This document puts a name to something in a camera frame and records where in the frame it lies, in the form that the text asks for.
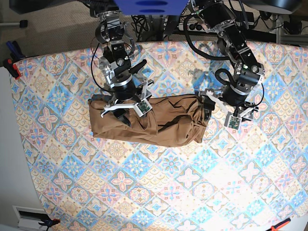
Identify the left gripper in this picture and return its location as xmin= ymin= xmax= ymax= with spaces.
xmin=198 ymin=68 xmax=264 ymax=122

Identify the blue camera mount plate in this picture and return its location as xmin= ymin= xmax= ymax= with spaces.
xmin=115 ymin=0 xmax=188 ymax=15

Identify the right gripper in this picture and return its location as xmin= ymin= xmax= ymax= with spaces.
xmin=105 ymin=59 xmax=154 ymax=128

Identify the blue clamp upper left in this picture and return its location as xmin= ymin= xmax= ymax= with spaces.
xmin=6 ymin=41 xmax=26 ymax=62

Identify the red black clamp left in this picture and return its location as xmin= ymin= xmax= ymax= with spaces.
xmin=3 ymin=59 xmax=21 ymax=79

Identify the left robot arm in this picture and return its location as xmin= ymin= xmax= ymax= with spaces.
xmin=183 ymin=0 xmax=265 ymax=127

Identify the white power strip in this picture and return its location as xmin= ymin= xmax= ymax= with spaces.
xmin=178 ymin=23 xmax=205 ymax=32

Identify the white floor vent box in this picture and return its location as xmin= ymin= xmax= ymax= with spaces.
xmin=13 ymin=205 xmax=49 ymax=231

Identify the brown t-shirt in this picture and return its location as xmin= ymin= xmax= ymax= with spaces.
xmin=88 ymin=94 xmax=208 ymax=147

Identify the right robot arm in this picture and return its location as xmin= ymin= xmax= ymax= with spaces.
xmin=84 ymin=0 xmax=153 ymax=126

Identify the orange clamp bottom right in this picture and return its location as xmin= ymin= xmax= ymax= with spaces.
xmin=270 ymin=218 xmax=291 ymax=231

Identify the blue black clamp bottom left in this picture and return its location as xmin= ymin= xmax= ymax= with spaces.
xmin=38 ymin=218 xmax=61 ymax=228

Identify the patterned tablecloth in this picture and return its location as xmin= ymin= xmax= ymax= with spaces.
xmin=10 ymin=42 xmax=308 ymax=231

